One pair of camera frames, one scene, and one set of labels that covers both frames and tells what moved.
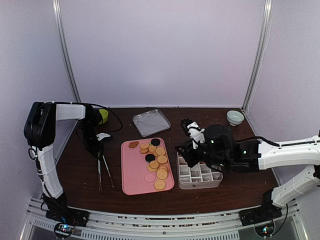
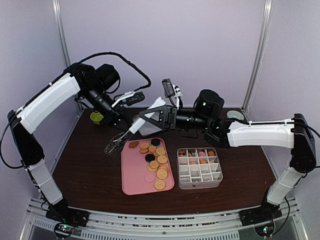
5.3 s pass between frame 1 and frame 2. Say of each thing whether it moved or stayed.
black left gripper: moved
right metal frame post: stayed
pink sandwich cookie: stayed
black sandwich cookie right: stayed
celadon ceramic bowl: stayed
